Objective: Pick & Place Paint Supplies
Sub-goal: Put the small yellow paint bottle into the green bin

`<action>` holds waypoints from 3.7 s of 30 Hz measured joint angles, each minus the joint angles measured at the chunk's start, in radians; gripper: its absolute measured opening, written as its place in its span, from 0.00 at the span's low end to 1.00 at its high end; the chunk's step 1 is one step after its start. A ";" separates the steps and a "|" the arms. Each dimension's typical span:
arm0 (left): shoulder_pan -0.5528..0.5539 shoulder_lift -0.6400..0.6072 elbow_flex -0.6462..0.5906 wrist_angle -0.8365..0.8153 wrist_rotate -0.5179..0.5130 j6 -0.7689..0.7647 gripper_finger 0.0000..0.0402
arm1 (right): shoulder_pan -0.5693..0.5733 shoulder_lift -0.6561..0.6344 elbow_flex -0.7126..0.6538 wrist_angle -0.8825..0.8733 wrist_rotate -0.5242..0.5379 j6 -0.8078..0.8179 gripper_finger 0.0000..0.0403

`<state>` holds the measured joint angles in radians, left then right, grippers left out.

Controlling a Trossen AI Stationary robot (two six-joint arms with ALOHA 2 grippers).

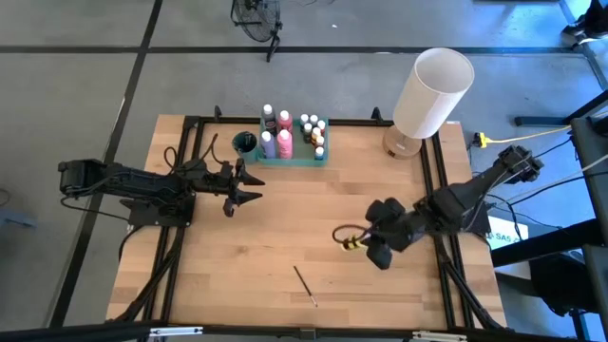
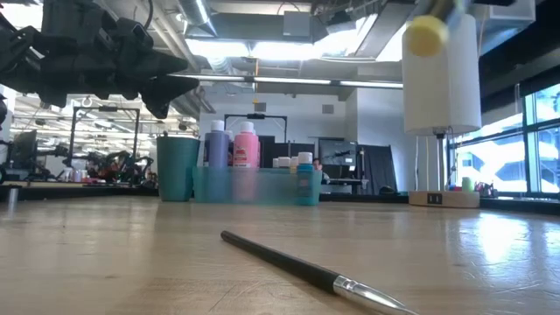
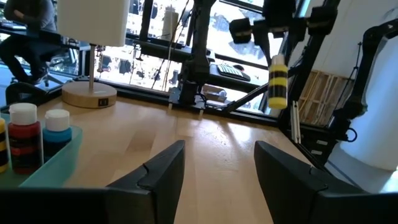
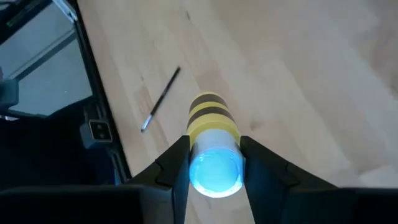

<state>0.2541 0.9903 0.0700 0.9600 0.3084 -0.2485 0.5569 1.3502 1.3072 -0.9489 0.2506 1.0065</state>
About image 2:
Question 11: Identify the teal plastic cup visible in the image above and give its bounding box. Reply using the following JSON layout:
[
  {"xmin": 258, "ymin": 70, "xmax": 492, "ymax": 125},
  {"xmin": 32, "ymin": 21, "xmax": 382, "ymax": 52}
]
[{"xmin": 156, "ymin": 135, "xmax": 201, "ymax": 203}]

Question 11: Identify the grey ceiling box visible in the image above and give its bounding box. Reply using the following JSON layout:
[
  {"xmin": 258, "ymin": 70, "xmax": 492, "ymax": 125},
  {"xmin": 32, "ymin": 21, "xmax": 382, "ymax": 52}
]
[{"xmin": 282, "ymin": 10, "xmax": 312, "ymax": 38}]

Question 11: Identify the thin black paint brush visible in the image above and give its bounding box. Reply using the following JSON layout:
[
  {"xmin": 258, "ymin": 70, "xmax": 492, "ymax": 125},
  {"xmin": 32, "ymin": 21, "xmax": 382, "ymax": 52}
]
[{"xmin": 220, "ymin": 229, "xmax": 419, "ymax": 315}]

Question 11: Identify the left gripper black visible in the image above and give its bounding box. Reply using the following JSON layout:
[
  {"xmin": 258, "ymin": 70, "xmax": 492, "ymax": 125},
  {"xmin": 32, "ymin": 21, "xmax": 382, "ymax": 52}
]
[{"xmin": 37, "ymin": 0, "xmax": 201, "ymax": 120}]

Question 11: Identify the cerulean blue paint bottle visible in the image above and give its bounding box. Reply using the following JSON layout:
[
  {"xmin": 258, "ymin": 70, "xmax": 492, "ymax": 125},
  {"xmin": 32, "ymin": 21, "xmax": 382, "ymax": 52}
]
[{"xmin": 296, "ymin": 151, "xmax": 316, "ymax": 207}]

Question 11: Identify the black metal gantry frame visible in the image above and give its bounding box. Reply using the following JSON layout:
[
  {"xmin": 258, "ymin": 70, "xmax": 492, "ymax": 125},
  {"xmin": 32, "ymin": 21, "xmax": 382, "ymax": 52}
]
[{"xmin": 67, "ymin": 106, "xmax": 142, "ymax": 185}]

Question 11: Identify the black aluminium table frame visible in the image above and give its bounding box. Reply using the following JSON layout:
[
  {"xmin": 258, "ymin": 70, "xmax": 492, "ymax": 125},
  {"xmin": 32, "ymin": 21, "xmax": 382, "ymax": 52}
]
[{"xmin": 0, "ymin": 183, "xmax": 560, "ymax": 216}]

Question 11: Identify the teal translucent plastic bin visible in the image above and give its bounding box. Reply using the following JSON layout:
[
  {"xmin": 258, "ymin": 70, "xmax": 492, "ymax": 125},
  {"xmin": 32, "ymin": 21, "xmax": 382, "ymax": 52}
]
[{"xmin": 192, "ymin": 167, "xmax": 324, "ymax": 207}]

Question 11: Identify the large pink paint bottle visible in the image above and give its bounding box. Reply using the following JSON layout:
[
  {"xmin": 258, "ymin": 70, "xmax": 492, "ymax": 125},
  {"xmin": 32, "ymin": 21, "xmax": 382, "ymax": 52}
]
[{"xmin": 233, "ymin": 121, "xmax": 261, "ymax": 170}]

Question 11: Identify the large purple paint bottle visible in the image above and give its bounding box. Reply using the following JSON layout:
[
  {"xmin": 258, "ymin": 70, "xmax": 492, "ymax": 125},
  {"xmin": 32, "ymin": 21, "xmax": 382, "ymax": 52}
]
[{"xmin": 204, "ymin": 120, "xmax": 232, "ymax": 170}]

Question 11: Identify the black monitor screen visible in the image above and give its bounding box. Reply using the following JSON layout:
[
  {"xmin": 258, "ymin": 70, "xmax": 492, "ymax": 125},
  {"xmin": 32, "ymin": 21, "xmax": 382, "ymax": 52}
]
[{"xmin": 318, "ymin": 138, "xmax": 358, "ymax": 167}]

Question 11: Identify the black computer monitor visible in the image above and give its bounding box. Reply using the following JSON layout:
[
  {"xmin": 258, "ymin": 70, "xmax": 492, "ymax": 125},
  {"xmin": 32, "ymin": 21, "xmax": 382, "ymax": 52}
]
[{"xmin": 10, "ymin": 129, "xmax": 39, "ymax": 170}]

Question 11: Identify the long ceiling light bar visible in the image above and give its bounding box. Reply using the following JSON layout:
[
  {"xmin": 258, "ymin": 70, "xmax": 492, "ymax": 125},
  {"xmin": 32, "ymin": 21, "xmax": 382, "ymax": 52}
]
[{"xmin": 168, "ymin": 72, "xmax": 404, "ymax": 89}]

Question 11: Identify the black office partition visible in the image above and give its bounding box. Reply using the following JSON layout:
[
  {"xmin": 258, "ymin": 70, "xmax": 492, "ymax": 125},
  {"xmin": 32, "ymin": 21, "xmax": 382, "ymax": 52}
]
[{"xmin": 262, "ymin": 135, "xmax": 316, "ymax": 170}]

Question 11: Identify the white shade table lamp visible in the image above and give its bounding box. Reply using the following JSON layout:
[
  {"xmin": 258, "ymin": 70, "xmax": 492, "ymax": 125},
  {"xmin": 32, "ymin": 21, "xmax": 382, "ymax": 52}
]
[{"xmin": 401, "ymin": 12, "xmax": 483, "ymax": 209}]

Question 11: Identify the window with black frame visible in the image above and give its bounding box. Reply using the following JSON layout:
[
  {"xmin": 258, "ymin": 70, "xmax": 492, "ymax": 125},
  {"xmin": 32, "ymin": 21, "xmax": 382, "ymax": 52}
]
[{"xmin": 445, "ymin": 80, "xmax": 560, "ymax": 198}]

